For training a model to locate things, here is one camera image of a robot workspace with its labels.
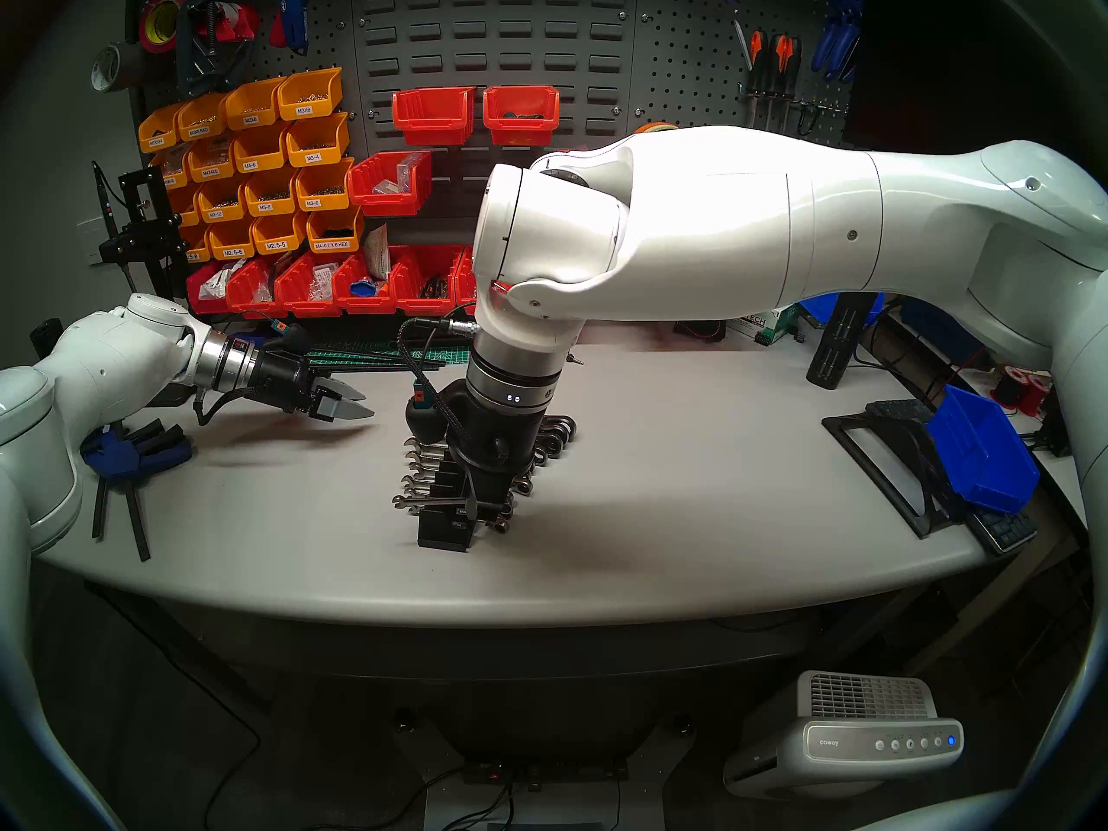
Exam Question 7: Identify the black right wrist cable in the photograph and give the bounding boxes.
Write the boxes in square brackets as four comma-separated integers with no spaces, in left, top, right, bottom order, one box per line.
[396,315,482,441]

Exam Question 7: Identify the blue handled pliers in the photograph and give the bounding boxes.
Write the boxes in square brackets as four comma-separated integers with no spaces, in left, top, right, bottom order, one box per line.
[811,0,865,81]

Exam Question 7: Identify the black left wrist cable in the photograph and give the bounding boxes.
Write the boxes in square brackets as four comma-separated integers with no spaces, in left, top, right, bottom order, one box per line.
[195,386,261,428]

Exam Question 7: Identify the thin long black rod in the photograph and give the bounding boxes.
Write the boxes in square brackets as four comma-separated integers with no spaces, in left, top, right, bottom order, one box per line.
[307,351,447,368]
[312,358,448,373]

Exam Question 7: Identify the white Coway air purifier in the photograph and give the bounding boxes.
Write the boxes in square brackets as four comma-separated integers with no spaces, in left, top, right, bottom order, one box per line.
[723,670,966,800]

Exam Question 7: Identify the green white Kimtech tissue box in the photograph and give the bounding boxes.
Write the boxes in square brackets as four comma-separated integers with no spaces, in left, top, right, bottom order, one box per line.
[725,306,808,345]

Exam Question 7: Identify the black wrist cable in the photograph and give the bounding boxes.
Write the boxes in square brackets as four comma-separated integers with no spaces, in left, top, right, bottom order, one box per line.
[195,386,261,428]
[396,315,482,441]

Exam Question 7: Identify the red wire spool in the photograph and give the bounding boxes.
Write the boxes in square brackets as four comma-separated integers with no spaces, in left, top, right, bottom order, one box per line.
[994,366,1053,416]

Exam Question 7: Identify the black wrench holder case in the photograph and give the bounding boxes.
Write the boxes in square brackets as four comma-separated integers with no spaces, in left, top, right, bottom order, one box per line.
[417,435,486,551]

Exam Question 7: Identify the grey perforated tool pegboard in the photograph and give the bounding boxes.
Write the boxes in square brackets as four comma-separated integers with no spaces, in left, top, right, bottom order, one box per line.
[130,0,871,233]

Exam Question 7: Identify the black desk device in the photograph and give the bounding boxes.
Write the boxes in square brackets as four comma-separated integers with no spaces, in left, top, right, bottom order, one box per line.
[1034,388,1076,456]

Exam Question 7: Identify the black floor power strip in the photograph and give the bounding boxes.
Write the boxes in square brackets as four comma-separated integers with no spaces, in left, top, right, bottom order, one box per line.
[463,756,630,787]

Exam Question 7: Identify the black metal fixture stand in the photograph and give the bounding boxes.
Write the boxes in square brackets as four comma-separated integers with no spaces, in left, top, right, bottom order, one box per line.
[91,161,193,300]

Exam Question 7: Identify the green cutting mat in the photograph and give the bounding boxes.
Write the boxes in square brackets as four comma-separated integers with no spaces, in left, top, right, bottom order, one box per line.
[299,343,473,373]

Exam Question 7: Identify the dark blue crate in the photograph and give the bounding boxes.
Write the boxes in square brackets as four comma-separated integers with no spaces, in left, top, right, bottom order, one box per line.
[900,297,981,354]

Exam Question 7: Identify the black rectangular frame stand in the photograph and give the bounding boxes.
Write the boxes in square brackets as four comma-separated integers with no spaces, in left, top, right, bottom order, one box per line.
[821,398,955,540]

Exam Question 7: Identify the blue holder black hex keys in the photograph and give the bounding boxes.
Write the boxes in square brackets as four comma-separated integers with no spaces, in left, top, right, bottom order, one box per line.
[80,416,196,564]

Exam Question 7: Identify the dark computer keyboard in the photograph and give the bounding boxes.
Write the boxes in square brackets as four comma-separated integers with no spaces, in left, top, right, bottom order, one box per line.
[965,509,1038,555]

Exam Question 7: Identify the blue handled cutter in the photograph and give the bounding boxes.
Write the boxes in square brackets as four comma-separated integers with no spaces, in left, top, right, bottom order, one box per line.
[270,0,323,57]

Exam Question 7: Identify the grey duct tape roll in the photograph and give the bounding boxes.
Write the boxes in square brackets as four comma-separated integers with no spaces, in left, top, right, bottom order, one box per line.
[91,43,144,94]

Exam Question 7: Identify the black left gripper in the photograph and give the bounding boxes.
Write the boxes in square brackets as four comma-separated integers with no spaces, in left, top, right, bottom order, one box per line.
[247,346,376,421]

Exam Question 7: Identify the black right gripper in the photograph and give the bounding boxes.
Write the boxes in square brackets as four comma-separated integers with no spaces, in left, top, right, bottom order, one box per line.
[433,379,555,529]

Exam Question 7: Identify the red and yellow tape roll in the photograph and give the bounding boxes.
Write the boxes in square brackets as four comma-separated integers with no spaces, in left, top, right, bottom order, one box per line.
[138,0,187,55]

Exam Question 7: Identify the metal carabiner hooks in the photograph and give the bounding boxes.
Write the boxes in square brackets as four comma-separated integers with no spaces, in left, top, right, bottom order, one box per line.
[792,100,845,138]

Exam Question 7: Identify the red and white tool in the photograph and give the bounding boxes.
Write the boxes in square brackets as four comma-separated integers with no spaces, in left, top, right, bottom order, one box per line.
[210,3,261,44]

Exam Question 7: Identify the black computer monitor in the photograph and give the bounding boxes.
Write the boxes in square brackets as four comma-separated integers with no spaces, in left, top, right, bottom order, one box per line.
[844,0,1108,155]

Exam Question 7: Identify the blue plastic storage bin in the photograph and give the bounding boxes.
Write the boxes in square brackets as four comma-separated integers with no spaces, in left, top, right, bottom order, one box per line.
[931,385,1041,516]
[798,291,886,324]

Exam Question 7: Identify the black cylinder bottle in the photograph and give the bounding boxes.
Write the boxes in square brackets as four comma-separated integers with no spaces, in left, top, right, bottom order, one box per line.
[805,293,880,390]

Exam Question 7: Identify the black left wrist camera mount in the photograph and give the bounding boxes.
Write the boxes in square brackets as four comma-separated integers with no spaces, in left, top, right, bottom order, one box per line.
[260,319,314,360]

